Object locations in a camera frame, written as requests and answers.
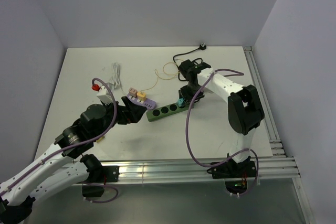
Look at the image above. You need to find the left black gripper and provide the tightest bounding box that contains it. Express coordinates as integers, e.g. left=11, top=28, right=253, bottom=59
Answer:
left=92, top=95, right=146, bottom=140

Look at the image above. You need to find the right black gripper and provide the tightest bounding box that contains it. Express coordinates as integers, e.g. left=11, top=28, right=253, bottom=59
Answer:
left=179, top=83, right=205, bottom=106

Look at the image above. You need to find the teal plug adapter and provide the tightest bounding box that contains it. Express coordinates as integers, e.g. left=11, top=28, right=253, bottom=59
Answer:
left=177, top=98, right=186, bottom=108

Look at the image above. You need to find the purple power strip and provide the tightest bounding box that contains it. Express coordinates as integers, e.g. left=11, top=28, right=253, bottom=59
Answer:
left=127, top=93, right=156, bottom=111

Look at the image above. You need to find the orange charger plug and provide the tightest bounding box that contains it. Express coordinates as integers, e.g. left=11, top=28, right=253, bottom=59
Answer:
left=137, top=91, right=146, bottom=101

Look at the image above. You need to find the pink plug adapter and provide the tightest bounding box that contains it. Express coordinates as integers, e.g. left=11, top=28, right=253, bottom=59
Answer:
left=129, top=88, right=138, bottom=98

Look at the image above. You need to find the green power strip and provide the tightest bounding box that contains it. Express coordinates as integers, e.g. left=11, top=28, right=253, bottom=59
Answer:
left=146, top=103, right=189, bottom=122

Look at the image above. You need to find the yellow thin cable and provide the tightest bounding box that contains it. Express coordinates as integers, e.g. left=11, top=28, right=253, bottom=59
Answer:
left=141, top=61, right=184, bottom=93

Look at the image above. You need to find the yellow plug adapter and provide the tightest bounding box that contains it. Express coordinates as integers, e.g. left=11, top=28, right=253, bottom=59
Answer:
left=96, top=136, right=105, bottom=143

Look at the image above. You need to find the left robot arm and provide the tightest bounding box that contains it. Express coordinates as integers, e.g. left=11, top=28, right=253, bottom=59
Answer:
left=1, top=97, right=146, bottom=223

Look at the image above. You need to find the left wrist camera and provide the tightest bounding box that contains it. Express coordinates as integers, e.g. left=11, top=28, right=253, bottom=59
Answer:
left=91, top=84, right=113, bottom=105

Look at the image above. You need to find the black power cord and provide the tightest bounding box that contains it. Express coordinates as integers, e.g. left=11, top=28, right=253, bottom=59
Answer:
left=172, top=42, right=208, bottom=82

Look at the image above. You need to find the white coiled cord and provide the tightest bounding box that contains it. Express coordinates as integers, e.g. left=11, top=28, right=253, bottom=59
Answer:
left=108, top=62, right=129, bottom=97

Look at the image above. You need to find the aluminium front rail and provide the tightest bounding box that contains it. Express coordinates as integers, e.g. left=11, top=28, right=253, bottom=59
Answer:
left=52, top=155, right=301, bottom=188

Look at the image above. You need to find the aluminium rail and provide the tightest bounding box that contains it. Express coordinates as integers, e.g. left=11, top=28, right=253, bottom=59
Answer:
left=243, top=47, right=287, bottom=158
left=52, top=155, right=301, bottom=188

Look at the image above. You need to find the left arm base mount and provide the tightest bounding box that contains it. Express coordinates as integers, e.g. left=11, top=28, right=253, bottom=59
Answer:
left=81, top=166, right=119, bottom=204

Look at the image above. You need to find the aluminium right rail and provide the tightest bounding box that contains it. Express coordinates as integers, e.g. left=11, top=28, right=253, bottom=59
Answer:
left=243, top=47, right=287, bottom=158

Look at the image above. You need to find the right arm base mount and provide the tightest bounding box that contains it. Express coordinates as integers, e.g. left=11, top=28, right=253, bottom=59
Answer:
left=207, top=157, right=259, bottom=197

